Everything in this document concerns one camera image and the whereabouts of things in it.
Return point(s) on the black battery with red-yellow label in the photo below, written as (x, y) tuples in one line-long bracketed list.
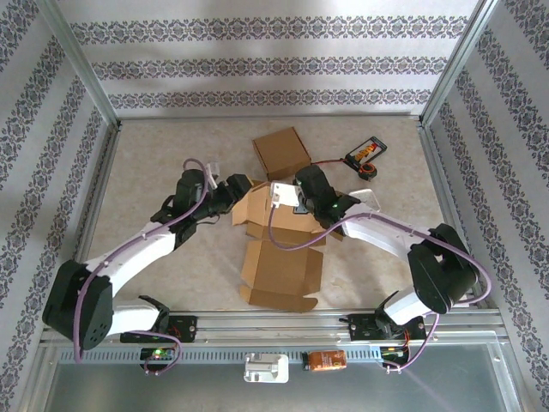
[(368, 149)]

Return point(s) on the aluminium table side rail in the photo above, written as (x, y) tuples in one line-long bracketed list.
[(99, 184), (442, 184)]

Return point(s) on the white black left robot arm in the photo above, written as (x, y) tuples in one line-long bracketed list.
[(133, 257)]

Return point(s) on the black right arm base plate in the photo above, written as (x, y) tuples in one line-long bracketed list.
[(360, 328)]

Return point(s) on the white plastic holder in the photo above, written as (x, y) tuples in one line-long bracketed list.
[(266, 367)]

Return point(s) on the white square clock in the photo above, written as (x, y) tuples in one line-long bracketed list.
[(369, 199)]

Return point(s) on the grey metal shelf plate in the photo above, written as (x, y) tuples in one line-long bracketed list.
[(171, 390)]

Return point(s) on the aluminium mounting rail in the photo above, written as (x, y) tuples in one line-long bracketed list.
[(274, 324)]

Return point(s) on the orange battery pack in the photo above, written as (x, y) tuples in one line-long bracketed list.
[(323, 359)]

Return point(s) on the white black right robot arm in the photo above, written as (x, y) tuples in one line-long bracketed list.
[(377, 234)]

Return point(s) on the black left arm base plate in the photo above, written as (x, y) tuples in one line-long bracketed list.
[(186, 328)]

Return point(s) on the aluminium frame post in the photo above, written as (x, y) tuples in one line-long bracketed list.
[(73, 56), (459, 56)]

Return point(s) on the controller board with green light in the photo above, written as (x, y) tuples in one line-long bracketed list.
[(156, 354)]

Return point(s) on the brown cardboard box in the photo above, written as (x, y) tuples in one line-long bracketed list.
[(279, 268), (281, 150)]

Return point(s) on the black orange tape measure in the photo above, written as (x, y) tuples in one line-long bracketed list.
[(368, 171)]

